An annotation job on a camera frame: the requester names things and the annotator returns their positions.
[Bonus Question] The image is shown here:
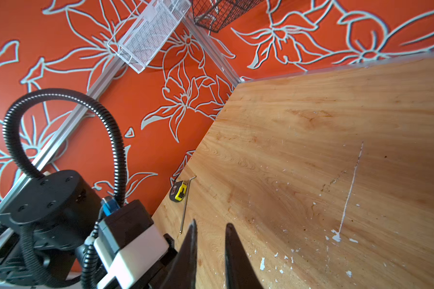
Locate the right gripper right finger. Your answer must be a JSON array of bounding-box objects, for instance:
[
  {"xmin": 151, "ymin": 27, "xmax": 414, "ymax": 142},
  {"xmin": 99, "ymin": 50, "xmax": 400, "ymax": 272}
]
[{"xmin": 225, "ymin": 223, "xmax": 262, "ymax": 289}]

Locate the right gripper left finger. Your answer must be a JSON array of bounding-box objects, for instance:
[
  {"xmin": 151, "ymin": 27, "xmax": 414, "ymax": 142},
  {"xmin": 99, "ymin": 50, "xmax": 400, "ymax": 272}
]
[{"xmin": 160, "ymin": 219, "xmax": 198, "ymax": 289}]

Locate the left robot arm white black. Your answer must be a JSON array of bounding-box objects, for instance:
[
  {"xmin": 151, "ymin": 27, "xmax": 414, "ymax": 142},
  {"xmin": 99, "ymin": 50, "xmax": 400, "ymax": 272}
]
[{"xmin": 0, "ymin": 171, "xmax": 101, "ymax": 289}]

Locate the yellow black tape measure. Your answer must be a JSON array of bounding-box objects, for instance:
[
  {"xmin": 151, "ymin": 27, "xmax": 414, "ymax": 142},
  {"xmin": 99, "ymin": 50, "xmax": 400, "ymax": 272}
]
[{"xmin": 169, "ymin": 181, "xmax": 188, "ymax": 202}]

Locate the metal hex key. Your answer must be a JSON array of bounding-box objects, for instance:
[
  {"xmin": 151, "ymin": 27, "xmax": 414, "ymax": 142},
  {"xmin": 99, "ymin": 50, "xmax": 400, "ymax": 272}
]
[{"xmin": 179, "ymin": 175, "xmax": 197, "ymax": 235}]

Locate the white mesh basket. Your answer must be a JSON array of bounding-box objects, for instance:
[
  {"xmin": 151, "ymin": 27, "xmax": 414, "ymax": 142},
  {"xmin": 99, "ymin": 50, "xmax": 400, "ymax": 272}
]
[{"xmin": 107, "ymin": 1, "xmax": 191, "ymax": 73}]

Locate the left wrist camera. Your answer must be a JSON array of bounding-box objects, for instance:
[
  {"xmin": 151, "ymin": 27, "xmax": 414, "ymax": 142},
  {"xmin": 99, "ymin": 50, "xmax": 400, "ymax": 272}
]
[{"xmin": 94, "ymin": 200, "xmax": 170, "ymax": 289}]

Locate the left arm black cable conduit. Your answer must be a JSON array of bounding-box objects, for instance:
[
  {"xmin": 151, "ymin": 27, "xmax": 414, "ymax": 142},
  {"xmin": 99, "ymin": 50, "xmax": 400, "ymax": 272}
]
[{"xmin": 2, "ymin": 88, "xmax": 127, "ymax": 289}]

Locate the black wire basket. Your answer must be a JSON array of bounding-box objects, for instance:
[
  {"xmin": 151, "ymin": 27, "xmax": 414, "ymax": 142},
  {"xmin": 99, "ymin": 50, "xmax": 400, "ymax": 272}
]
[{"xmin": 191, "ymin": 0, "xmax": 262, "ymax": 33}]

